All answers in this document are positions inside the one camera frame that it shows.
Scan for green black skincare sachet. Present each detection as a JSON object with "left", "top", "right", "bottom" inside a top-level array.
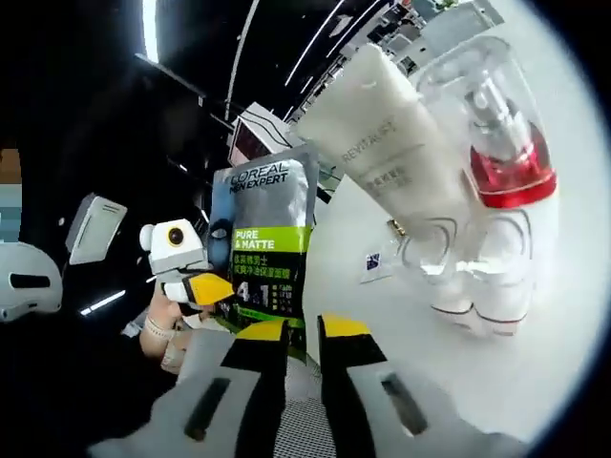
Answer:
[{"left": 208, "top": 145, "right": 320, "bottom": 364}]

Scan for small clear skincare sachet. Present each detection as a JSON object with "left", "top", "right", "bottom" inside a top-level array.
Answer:
[{"left": 360, "top": 247, "right": 397, "bottom": 285}]

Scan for white wristwatch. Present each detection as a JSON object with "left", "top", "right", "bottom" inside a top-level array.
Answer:
[{"left": 144, "top": 314, "right": 176, "bottom": 343}]

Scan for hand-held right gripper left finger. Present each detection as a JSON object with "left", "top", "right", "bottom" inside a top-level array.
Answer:
[{"left": 88, "top": 319, "right": 291, "bottom": 458}]

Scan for person's left hand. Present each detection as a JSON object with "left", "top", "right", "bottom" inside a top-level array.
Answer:
[{"left": 151, "top": 295, "right": 189, "bottom": 327}]

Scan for white skincare bottle red collar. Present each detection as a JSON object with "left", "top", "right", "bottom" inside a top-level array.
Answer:
[{"left": 414, "top": 35, "right": 558, "bottom": 338}]

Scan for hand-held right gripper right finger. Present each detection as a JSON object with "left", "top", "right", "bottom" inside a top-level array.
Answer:
[{"left": 317, "top": 312, "right": 526, "bottom": 458}]

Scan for white ceiling air unit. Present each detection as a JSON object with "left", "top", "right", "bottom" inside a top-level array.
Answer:
[{"left": 66, "top": 193, "right": 129, "bottom": 266}]

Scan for white slim skincare tube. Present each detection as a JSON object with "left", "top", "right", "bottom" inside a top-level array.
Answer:
[{"left": 295, "top": 43, "right": 478, "bottom": 331}]

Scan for white rounded device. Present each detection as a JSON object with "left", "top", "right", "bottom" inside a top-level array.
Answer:
[{"left": 0, "top": 241, "right": 63, "bottom": 324}]

